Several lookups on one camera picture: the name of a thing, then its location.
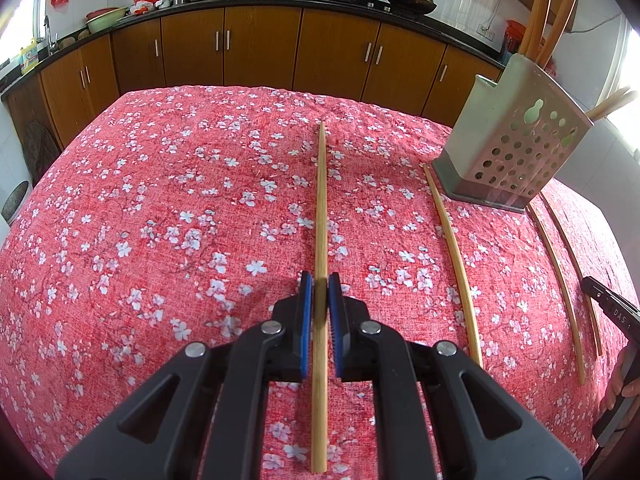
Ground red condiment bottles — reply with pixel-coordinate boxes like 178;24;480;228
502;20;526;63

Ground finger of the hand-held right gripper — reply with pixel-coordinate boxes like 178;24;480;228
581;276;616;311

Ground black gas stove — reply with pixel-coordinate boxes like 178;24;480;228
320;0;426;13

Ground black kitchen countertop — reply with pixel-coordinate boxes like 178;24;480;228
0;0;506;101

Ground red floral tablecloth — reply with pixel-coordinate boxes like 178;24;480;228
0;84;633;480

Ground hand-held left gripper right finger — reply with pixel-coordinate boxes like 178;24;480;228
327;272;583;480

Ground red and white plastic bags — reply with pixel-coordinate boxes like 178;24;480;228
129;0;173;15

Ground white power cable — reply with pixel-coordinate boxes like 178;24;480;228
482;0;512;28

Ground green basin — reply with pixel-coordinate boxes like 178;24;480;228
85;7;130;34

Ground green perforated chopstick holder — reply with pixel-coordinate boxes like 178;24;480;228
432;52;596;213

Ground dark round object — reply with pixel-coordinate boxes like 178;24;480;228
0;182;33;226

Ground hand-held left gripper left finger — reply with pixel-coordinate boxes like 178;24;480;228
55;270;315;480

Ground person's right hand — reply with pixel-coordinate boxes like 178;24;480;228
601;345;640;411

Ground wooden base kitchen cabinets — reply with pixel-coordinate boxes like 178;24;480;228
2;5;506;151

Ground dark woven basket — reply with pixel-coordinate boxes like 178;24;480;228
22;120;63;186

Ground metal faucet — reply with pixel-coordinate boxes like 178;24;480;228
42;15;58;56

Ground yellow detergent bottle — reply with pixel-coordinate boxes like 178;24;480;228
19;42;41;76

